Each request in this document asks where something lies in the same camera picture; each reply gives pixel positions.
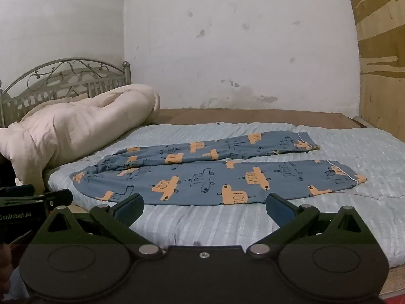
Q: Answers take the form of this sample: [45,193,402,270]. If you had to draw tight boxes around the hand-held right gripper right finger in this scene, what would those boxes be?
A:
[247,193,379,257]

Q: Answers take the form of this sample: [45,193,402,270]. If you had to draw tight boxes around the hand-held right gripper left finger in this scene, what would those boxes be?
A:
[32,193,164,257]

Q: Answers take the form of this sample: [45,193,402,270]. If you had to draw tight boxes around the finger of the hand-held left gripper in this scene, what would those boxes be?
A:
[0,184,35,198]
[0,189,74,211]

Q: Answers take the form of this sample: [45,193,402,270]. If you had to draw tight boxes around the blue pants with orange cars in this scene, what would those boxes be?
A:
[70,131,368,206]

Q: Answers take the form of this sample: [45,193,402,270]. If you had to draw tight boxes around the light blue bed sheet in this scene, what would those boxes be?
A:
[43,122,405,268]

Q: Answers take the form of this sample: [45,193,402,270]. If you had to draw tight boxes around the cream duvet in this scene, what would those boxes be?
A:
[0,84,162,194]

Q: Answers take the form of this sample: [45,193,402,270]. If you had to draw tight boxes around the metal bed headboard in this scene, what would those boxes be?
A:
[0,58,132,129]

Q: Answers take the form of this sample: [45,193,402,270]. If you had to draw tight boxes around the plywood board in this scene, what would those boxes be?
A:
[343,0,405,137]

